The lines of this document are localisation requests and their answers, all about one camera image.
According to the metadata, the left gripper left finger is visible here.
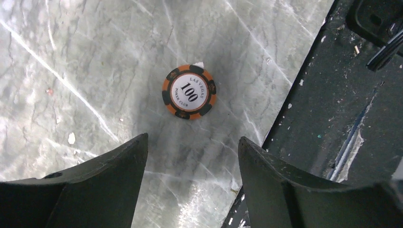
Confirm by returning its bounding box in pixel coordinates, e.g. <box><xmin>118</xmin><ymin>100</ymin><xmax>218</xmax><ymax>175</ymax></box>
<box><xmin>0</xmin><ymin>133</ymin><xmax>148</xmax><ymax>228</ymax></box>

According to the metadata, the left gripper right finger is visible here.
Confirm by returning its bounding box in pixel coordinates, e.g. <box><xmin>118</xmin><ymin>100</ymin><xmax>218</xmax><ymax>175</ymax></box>
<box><xmin>238</xmin><ymin>137</ymin><xmax>403</xmax><ymax>228</ymax></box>

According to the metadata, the orange-black single chip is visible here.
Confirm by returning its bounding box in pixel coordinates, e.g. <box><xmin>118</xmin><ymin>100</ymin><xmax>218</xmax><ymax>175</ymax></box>
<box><xmin>162</xmin><ymin>65</ymin><xmax>217</xmax><ymax>120</ymax></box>

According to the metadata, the black base frame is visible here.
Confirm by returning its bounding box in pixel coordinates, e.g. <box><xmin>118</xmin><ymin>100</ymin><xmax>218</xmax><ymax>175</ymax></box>
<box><xmin>223</xmin><ymin>0</ymin><xmax>403</xmax><ymax>228</ymax></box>

